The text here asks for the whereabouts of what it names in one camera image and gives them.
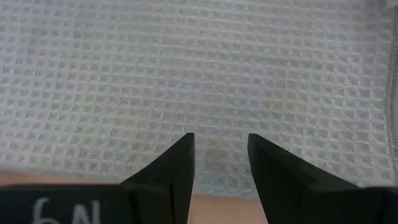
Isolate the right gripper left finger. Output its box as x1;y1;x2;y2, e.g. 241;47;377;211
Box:
120;133;196;224

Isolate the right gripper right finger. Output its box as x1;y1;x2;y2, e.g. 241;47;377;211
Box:
247;133;363;224

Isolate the grey waffle microfiber towel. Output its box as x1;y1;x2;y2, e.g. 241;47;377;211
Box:
0;0;398;197

